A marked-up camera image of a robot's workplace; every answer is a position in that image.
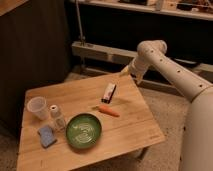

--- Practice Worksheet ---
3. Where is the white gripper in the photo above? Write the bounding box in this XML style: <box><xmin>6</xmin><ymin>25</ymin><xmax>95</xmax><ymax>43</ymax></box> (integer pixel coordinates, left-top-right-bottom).
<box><xmin>119</xmin><ymin>58</ymin><xmax>147</xmax><ymax>84</ymax></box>

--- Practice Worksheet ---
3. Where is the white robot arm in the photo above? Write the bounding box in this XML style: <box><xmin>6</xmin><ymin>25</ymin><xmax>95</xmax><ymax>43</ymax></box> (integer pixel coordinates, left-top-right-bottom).
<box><xmin>121</xmin><ymin>40</ymin><xmax>213</xmax><ymax>171</ymax></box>

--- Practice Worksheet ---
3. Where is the orange carrot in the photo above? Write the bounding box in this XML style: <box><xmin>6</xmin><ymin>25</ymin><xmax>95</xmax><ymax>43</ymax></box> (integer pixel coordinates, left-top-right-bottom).
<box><xmin>97</xmin><ymin>105</ymin><xmax>119</xmax><ymax>117</ymax></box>

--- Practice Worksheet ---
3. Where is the metal shelf rack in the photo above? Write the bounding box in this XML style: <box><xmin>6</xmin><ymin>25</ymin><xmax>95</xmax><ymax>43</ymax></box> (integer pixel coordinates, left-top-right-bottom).
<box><xmin>69</xmin><ymin>0</ymin><xmax>213</xmax><ymax>98</ymax></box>

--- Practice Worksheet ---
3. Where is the wooden table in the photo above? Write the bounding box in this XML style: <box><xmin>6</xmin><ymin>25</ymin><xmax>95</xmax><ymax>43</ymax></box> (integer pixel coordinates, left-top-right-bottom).
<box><xmin>17</xmin><ymin>74</ymin><xmax>165</xmax><ymax>171</ymax></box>

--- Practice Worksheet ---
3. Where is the green plate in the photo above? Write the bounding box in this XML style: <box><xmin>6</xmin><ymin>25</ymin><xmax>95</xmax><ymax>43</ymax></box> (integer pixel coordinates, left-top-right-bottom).
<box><xmin>66</xmin><ymin>113</ymin><xmax>102</xmax><ymax>149</ymax></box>

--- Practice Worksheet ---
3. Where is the clear bottle white cap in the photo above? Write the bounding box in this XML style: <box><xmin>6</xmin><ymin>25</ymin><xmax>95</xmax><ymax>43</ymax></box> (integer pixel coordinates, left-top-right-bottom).
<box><xmin>50</xmin><ymin>105</ymin><xmax>66</xmax><ymax>130</ymax></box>

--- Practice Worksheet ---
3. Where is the clear plastic cup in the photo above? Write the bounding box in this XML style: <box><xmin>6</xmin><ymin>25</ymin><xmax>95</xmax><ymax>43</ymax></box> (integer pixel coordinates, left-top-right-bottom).
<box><xmin>27</xmin><ymin>96</ymin><xmax>48</xmax><ymax>120</ymax></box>

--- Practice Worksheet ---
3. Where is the blue sponge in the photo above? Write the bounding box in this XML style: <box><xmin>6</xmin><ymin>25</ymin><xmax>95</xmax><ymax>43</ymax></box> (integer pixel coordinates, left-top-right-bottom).
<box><xmin>38</xmin><ymin>125</ymin><xmax>57</xmax><ymax>148</ymax></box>

